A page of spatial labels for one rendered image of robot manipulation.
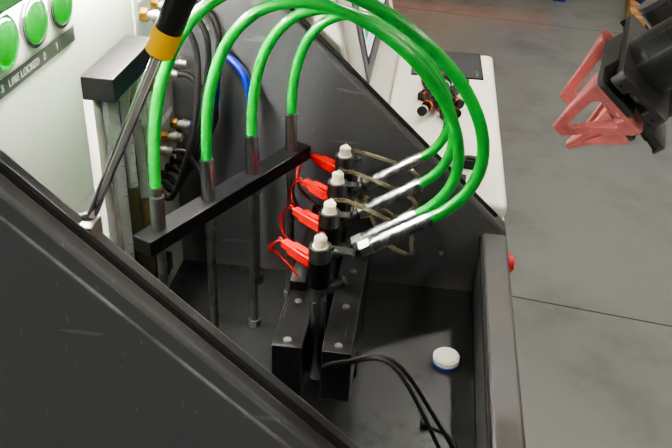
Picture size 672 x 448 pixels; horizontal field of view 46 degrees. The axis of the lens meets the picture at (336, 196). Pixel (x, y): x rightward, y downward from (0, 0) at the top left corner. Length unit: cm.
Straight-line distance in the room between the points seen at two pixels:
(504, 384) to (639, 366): 163
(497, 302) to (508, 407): 20
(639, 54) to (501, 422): 45
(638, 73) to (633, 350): 199
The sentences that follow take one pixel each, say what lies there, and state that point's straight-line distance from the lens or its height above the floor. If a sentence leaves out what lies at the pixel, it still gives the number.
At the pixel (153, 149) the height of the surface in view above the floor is 121.
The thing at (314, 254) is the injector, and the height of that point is 110.
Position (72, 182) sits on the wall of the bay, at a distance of 95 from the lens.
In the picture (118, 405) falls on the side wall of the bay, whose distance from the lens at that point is 68.
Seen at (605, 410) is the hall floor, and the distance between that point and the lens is 246.
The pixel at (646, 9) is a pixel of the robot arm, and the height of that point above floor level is 139.
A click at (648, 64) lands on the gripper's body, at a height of 139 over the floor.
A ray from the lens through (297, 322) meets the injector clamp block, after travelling 103.
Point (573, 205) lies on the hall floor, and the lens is 338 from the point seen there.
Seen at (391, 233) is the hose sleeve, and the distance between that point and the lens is 93.
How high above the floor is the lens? 164
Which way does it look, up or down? 30 degrees down
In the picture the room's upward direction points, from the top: 3 degrees clockwise
